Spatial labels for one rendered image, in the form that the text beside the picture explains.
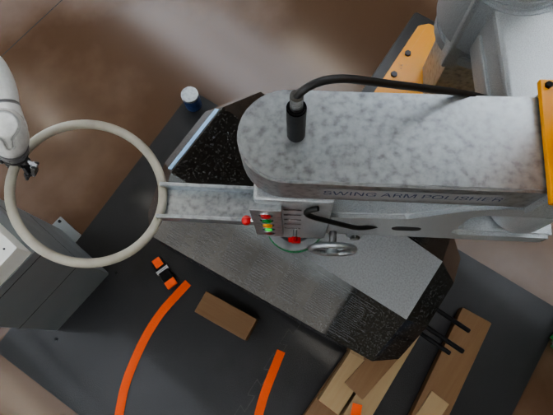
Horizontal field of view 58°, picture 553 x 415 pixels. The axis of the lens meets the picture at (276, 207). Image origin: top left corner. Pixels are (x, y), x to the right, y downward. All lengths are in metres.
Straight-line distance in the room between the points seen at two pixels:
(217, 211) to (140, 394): 1.39
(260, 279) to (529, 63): 1.22
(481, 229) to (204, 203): 0.88
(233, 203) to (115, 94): 1.73
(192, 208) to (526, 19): 1.15
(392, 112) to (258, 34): 2.24
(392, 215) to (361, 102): 0.37
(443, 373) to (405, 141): 1.80
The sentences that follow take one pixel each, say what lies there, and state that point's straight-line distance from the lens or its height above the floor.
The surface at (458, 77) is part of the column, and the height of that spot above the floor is 1.03.
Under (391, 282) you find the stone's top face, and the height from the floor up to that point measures 0.85.
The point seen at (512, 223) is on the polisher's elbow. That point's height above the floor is 1.34.
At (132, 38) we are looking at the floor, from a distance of 3.45.
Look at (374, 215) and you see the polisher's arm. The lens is 1.39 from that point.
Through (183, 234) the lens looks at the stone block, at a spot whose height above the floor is 0.68.
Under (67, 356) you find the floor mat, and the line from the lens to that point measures 2.96.
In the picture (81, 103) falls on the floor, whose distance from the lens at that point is 3.33.
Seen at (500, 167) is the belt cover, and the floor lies 1.72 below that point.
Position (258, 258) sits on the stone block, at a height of 0.76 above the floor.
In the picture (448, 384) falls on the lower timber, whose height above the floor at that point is 0.08.
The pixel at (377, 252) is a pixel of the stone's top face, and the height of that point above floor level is 0.85.
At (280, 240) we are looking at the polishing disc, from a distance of 1.86.
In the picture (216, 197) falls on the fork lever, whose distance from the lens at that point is 1.72.
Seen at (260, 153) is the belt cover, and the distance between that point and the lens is 1.09.
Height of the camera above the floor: 2.73
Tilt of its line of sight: 75 degrees down
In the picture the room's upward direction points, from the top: 7 degrees counter-clockwise
